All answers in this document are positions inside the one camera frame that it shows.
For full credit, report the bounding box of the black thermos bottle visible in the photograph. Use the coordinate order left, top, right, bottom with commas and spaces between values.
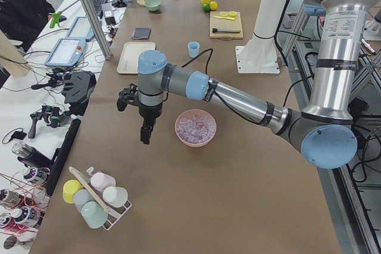
11, 142, 52, 168

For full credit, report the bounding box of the steel muddler black tip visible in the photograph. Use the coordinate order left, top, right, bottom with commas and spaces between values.
212, 28, 241, 33

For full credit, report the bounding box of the grey cup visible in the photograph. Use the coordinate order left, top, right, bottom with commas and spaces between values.
73, 189, 93, 213

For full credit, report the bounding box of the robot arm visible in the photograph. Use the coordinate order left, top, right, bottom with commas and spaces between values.
138, 0, 379, 169

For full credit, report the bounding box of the white camera post base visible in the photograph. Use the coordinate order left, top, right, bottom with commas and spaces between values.
236, 0, 286, 74

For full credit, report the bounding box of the pink bowl of ice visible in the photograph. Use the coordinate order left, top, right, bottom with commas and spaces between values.
174, 109, 217, 148

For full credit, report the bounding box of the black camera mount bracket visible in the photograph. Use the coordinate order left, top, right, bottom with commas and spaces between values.
117, 83, 140, 112

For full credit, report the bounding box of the cream rabbit tray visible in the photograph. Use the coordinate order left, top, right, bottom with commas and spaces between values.
117, 41, 156, 75

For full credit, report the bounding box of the yellow lemon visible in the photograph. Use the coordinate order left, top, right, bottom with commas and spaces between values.
200, 0, 211, 6
209, 1, 218, 11

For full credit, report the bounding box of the grey folded cloth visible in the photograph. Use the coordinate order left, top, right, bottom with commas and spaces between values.
132, 27, 151, 40

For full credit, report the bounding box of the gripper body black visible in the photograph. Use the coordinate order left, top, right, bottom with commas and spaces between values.
139, 103, 163, 129

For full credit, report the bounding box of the mint green cup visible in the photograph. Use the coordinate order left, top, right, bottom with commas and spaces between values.
81, 201, 108, 229

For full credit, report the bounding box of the yellow cup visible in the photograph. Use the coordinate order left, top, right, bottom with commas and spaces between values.
63, 179, 83, 204

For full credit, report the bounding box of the white wire cup rack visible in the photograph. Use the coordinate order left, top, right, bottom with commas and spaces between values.
86, 167, 132, 230

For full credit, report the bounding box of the pink cup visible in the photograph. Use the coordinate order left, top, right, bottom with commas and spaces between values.
90, 172, 116, 193

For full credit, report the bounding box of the person in black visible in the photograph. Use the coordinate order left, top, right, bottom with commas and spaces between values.
1, 0, 55, 52

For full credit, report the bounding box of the yellow plastic knife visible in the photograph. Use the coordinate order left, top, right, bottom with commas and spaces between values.
213, 15, 236, 21

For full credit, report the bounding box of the wooden cutting board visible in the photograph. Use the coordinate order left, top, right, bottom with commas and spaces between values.
210, 11, 243, 39

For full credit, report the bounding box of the aluminium frame post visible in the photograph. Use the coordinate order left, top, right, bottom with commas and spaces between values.
80, 0, 111, 60

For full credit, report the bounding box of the wooden rack handle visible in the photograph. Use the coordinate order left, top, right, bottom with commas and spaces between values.
68, 166, 111, 213

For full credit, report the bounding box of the blue teach pendant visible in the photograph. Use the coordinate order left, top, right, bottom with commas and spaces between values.
45, 37, 86, 67
66, 16, 95, 42

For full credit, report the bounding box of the mint green bowl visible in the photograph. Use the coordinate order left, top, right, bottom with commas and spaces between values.
145, 0, 161, 12

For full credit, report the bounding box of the white cup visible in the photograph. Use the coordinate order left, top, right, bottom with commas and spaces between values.
102, 186, 128, 208

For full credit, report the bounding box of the light blue plastic cup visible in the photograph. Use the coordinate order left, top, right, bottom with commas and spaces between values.
188, 41, 200, 58

